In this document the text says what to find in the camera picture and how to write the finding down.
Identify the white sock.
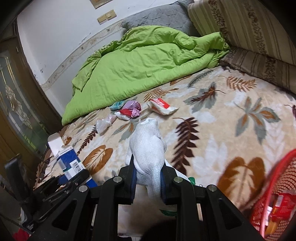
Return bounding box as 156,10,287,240
125,118,167,206

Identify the blue white carton box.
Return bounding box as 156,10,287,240
48,133,97,188

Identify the clear plastic bag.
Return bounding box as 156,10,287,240
95,114,116,134

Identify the red crumpled wrapper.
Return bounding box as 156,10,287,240
114,109,132,121

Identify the leaf pattern blanket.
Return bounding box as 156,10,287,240
60,67,295,211

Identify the glass wooden door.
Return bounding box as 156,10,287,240
0,22,63,163

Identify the teal small packet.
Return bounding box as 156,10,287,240
109,100,126,111

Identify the red white snack packet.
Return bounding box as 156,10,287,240
147,98,179,116

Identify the red plastic basket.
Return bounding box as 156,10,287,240
249,150,295,240

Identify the green quilt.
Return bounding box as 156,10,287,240
62,26,230,125

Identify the striped lower cushion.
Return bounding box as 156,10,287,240
220,47,295,94

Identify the striped cushion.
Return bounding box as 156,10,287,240
188,0,295,65
220,47,295,94

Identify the grey quilted pillow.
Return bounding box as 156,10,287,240
121,1,200,37

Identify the striped upper cushion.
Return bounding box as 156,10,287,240
188,0,295,65

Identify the wall switch plate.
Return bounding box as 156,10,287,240
97,10,117,25

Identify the wall panel frame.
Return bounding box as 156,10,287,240
90,0,112,9

